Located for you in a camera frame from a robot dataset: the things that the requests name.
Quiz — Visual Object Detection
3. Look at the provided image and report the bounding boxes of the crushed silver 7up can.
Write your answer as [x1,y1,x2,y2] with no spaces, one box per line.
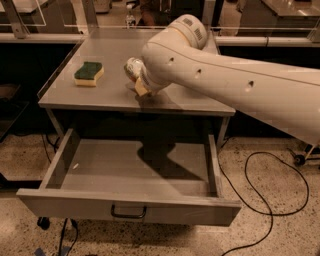
[124,57,143,82]

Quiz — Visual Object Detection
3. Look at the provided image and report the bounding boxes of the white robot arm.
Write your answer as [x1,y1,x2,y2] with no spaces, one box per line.
[135,15,320,146]

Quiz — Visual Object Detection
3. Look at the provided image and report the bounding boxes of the grey metal counter cabinet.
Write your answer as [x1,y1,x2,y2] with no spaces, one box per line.
[39,28,235,141]

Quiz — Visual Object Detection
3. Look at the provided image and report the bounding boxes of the open grey top drawer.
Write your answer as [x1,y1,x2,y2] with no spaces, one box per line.
[17,129,241,226]

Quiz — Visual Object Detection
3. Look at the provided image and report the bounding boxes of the green and yellow sponge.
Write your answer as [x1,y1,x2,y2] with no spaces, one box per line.
[74,62,104,87]

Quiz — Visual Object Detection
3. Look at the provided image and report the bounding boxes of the clear water bottle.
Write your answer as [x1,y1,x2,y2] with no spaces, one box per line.
[125,5,136,28]

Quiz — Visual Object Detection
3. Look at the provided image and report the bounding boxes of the black caster wheel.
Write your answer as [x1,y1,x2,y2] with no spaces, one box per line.
[37,217,50,230]

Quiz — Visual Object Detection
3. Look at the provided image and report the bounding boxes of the small wheeled cart base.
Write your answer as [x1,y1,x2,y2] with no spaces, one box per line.
[289,145,320,166]

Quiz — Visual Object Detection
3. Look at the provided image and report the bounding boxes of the white horizontal rail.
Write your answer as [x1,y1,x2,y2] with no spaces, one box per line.
[0,33,320,48]

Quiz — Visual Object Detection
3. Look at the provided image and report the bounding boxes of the black floor cable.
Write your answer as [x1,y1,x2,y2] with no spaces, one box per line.
[217,136,310,256]

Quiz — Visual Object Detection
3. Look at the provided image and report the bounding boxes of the black drawer handle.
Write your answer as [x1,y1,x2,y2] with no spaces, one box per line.
[110,205,147,219]

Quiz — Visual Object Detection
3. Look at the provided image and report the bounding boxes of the black cables under cabinet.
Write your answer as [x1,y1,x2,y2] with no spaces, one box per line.
[57,217,80,256]

